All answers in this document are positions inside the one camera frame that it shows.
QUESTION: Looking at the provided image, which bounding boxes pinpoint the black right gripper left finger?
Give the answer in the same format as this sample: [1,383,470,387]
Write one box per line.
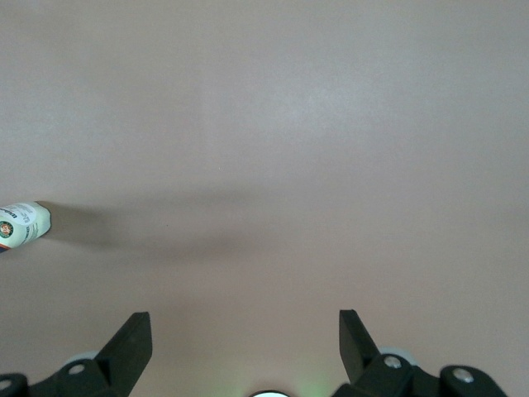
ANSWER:
[0,310,154,397]

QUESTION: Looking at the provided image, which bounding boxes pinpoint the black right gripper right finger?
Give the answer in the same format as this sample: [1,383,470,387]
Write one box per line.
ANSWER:
[331,307,508,397]

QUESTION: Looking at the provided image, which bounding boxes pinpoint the white blue Wilson ball can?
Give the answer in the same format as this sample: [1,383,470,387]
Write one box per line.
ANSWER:
[0,200,53,256]

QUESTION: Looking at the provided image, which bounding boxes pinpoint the brown table cover sheet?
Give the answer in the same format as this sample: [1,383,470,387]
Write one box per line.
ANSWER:
[0,0,529,397]

